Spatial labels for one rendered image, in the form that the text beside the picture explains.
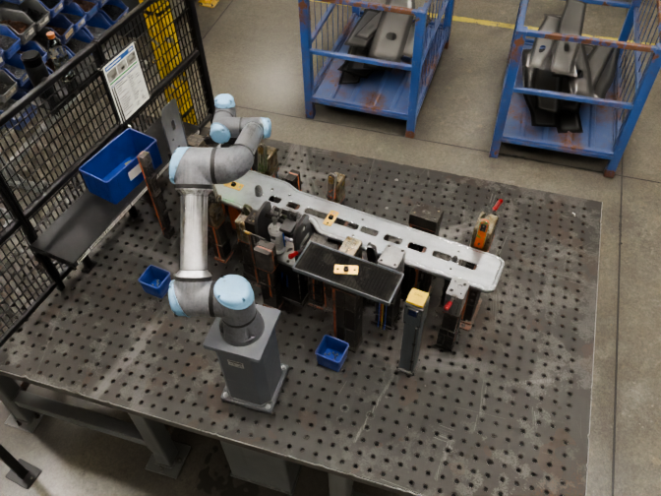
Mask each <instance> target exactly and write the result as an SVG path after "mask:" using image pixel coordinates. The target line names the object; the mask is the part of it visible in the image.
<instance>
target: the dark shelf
mask: <svg viewBox="0 0 661 496"><path fill-rule="evenodd" d="M183 125H184V129H185V133H186V137H187V138H188V137H189V136H190V135H191V134H192V133H194V134H198V135H199V134H200V133H201V132H202V130H201V127H200V126H197V125H194V124H191V123H188V122H184V121H183ZM144 134H146V135H148V136H150V137H153V138H155V139H156V143H157V147H158V150H159V153H160V156H161V160H162V164H161V165H160V166H159V167H158V168H157V169H156V170H155V171H154V173H156V175H157V177H156V179H157V178H158V177H159V176H160V175H161V174H162V173H163V172H164V171H165V170H166V169H167V167H168V166H169V164H170V160H169V157H168V153H169V147H168V145H167V141H166V138H165V134H164V131H163V127H162V124H161V116H160V117H159V118H158V119H157V120H156V121H155V122H154V123H153V124H152V125H151V126H150V127H149V128H148V129H147V130H146V132H145V133H144ZM147 190H148V187H147V184H146V181H145V180H143V181H142V182H141V183H140V184H139V185H138V186H137V187H136V188H135V189H133V190H132V191H131V192H130V193H129V194H128V195H127V196H126V197H125V198H123V199H122V200H121V201H120V202H119V203H118V204H116V205H115V204H112V203H110V202H108V201H106V200H104V199H102V198H100V197H98V196H96V195H95V194H93V193H91V192H90V191H89V189H87V190H86V191H85V192H84V193H83V194H82V195H81V196H80V197H79V198H78V199H77V200H76V201H75V202H74V203H73V204H72V205H71V206H70V207H69V208H68V209H67V210H66V211H65V212H64V213H63V214H62V215H61V216H60V217H59V218H58V219H56V220H55V221H54V222H53V223H52V224H51V225H50V226H49V227H48V228H47V229H46V230H45V231H44V232H43V233H42V234H41V235H40V236H39V237H38V238H37V239H36V240H35V241H34V242H33V244H32V245H31V246H30V247H31V249H32V251H35V252H37V253H39V254H42V255H44V256H47V257H49V258H51V259H54V260H56V261H59V262H61V263H63V264H66V265H68V266H71V267H73V268H76V267H77V266H78V265H79V264H80V263H81V261H82V260H83V259H84V258H85V257H86V255H87V254H88V253H89V252H90V251H91V250H92V249H93V248H94V247H95V246H96V245H97V243H98V242H99V241H100V240H101V239H102V238H103V237H104V236H105V235H106V234H107V233H108V232H109V230H110V229H111V228H112V227H113V226H114V225H115V224H116V223H117V222H118V221H119V220H120V219H121V217H122V216H123V215H124V214H126V213H127V212H128V211H129V210H130V209H131V208H132V207H133V205H134V204H135V203H136V202H137V201H138V200H139V199H140V198H141V197H142V196H143V195H144V194H145V192H146V191H147Z"/></svg>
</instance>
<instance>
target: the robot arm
mask: <svg viewBox="0 0 661 496"><path fill-rule="evenodd" d="M214 106H215V112H214V116H213V120H212V124H211V126H210V133H209V134H207V135H206V137H205V138H204V141H205V143H206V144H207V145H209V144H214V143H219V144H221V146H220V148H197V147H185V148H178V149H176V150H175V151H174V153H173V155H172V157H171V160H170V164H169V179H170V181H171V183H173V184H175V189H176V190H177V191H178V193H179V194H180V270H179V272H178V273H177V274H176V275H175V279H174V280H172V281H171V282H170V284H169V289H168V298H169V304H170V307H171V309H172V311H173V313H174V314H175V315H177V316H186V317H217V318H221V319H220V322H219V330H220V334H221V336H222V338H223V339H224V340H225V341H226V342H227V343H229V344H231V345H234V346H246V345H249V344H252V343H254V342H255V341H257V340H258V339H259V338H260V337H261V335H262V334H263V332H264V329H265V322H264V318H263V316H262V314H261V313H260V311H259V310H258V309H257V308H256V304H255V299H254V291H253V289H252V286H251V285H250V283H249V282H248V281H247V280H246V279H244V278H243V277H240V276H237V275H227V276H224V277H223V278H220V279H219V280H218V281H212V280H211V273H210V272H209V271H208V195H209V193H210V192H211V191H212V184H227V183H230V182H233V181H235V180H237V179H239V178H241V177H242V176H244V175H245V174H246V173H247V172H248V171H249V170H250V169H251V168H252V166H253V164H254V160H255V157H254V154H255V152H256V150H257V147H258V145H259V143H260V141H261V139H262V138H263V139H264V138H269V137H270V134H271V122H270V119H269V118H263V117H237V116H236V108H235V102H234V98H233V96H232V95H230V94H228V93H222V94H219V95H218V96H217V97H216V98H215V99H214Z"/></svg>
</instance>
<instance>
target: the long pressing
mask: <svg viewBox="0 0 661 496"><path fill-rule="evenodd" d="M234 182H237V183H240V184H243V185H244V187H243V188H242V189H241V190H240V191H238V190H235V189H232V188H229V187H226V186H224V185H223V184H214V186H215V188H216V191H217V193H218V195H221V200H220V201H221V203H222V204H224V205H226V206H229V207H232V208H235V209H238V210H241V211H243V210H242V207H243V206H244V204H249V205H250V206H251V207H252V208H253V210H255V211H257V210H258V209H259V208H260V206H261V205H262V204H263V202H264V201H269V199H270V197H276V198H278V199H280V200H281V201H280V202H279V203H275V202H272V201H269V202H270V203H271V207H273V206H277V207H278V208H284V209H285V210H287V211H289V210H291V211H292V212H295V213H298V214H301V215H302V216H303V215H304V214H306V213H305V210H306V209H311V210H314V211H317V212H320V213H323V214H326V215H328V214H329V213H330V211H331V210H333V211H336V212H339V214H338V216H337V218H340V219H343V220H346V221H349V222H352V223H355V224H357V225H359V226H358V228H357V229H352V228H349V227H346V226H343V225H340V224H337V223H335V222H333V224H332V225H331V226H328V225H325V224H323V222H324V219H323V218H320V217H315V216H312V215H309V214H307V215H309V217H310V222H311V223H312V224H313V226H314V227H315V229H316V231H317V233H319V234H322V235H323V236H326V237H327V238H328V239H331V240H334V241H337V242H340V243H343V241H344V239H345V238H346V236H351V237H354V238H356V239H359V240H361V241H362V250H363V251H366V247H367V244H368V243H369V242H372V243H374V244H376V245H377V251H378V256H381V255H382V253H383V251H384V249H385V247H386V246H387V244H390V245H393V246H396V247H398V248H402V249H404V250H405V251H406V252H405V261H404V265H405V266H408V267H410V268H413V269H416V270H419V271H422V272H425V273H428V274H431V275H433V276H436V277H439V278H442V279H447V280H451V279H452V278H453V277H456V278H459V279H464V280H467V281H469V282H470V286H469V287H470V288H473V289H475V290H478V291H481V292H485V293H489V292H492V291H494V290H495V289H496V287H497V284H498V282H499V279H500V276H501V274H502V271H503V269H504V266H505V262H504V260H503V259H502V258H501V257H499V256H496V255H493V254H490V253H487V252H484V251H481V250H478V249H475V248H472V247H469V246H466V245H463V244H460V243H457V242H454V241H451V240H448V239H445V238H443V237H439V236H436V235H433V234H430V233H427V232H424V231H421V230H418V229H415V228H412V227H409V226H406V225H403V224H400V223H397V222H394V221H391V220H388V219H385V218H382V217H377V216H374V215H371V214H367V213H364V212H361V211H358V210H355V209H352V208H349V207H346V206H344V205H341V204H338V203H335V202H332V201H329V200H326V199H323V198H320V197H317V196H314V195H311V194H308V193H305V192H302V191H299V190H297V189H296V188H295V187H294V186H292V185H291V184H290V183H288V182H286V181H283V180H280V179H277V178H274V177H271V176H268V175H265V174H262V173H259V172H256V171H253V170H249V171H248V172H247V173H246V174H245V175H244V176H242V177H241V178H239V179H237V180H235V181H234ZM256 185H260V186H261V187H262V189H263V196H261V197H257V196H256V195H255V187H256ZM272 189H273V190H272ZM288 195H291V196H288ZM288 203H293V204H296V205H299V206H300V207H299V209H298V210H294V209H291V208H288V207H286V205H287V204H288ZM362 219H364V220H362ZM362 227H366V228H369V229H372V230H375V231H378V232H379V233H378V235H377V236H373V235H370V234H367V233H364V232H361V231H360V230H361V228H362ZM352 235H354V236H352ZM386 235H389V236H392V237H395V238H398V239H401V240H402V241H401V243H400V244H395V243H392V242H389V241H387V240H385V239H384V237H385V236H386ZM409 243H413V244H416V245H419V246H422V247H425V248H426V251H425V252H424V253H422V252H419V251H416V250H413V249H410V248H408V244H409ZM435 251H437V252H440V253H443V254H446V255H449V256H451V258H452V257H453V256H454V255H456V256H457V257H458V258H457V262H456V263H455V262H453V261H452V260H451V259H450V260H449V261H445V260H443V259H440V258H437V257H434V256H433V253H434V252H435ZM457 251H459V252H457ZM366 252H367V251H366ZM459 260H463V261H465V262H468V263H471V264H474V265H476V266H477V267H476V269H475V270H471V269H468V268H465V267H463V266H460V265H458V264H457V263H458V262H459ZM450 269H451V270H450Z"/></svg>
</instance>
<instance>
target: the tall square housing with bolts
mask: <svg viewBox="0 0 661 496"><path fill-rule="evenodd" d="M405 252H406V251H405V250H404V249H402V248H398V247H396V246H393V245H390V244H387V246H386V247H385V249H384V251H383V253H382V255H381V256H380V258H379V260H378V265H381V266H383V267H386V268H389V269H392V270H395V271H398V272H400V273H403V272H404V261H405ZM400 296H401V288H400V285H399V287H398V289H397V291H396V293H395V295H394V297H393V299H392V301H391V304H390V306H387V305H384V304H382V303H379V302H376V316H375V321H372V322H374V324H373V325H375V326H377V327H379V329H384V330H391V329H392V327H393V325H395V323H397V320H398V319H399V318H400V316H398V315H400V314H401V313H402V312H401V311H400V309H399V306H400ZM399 313H400V314H399ZM396 319H397V320H396Z"/></svg>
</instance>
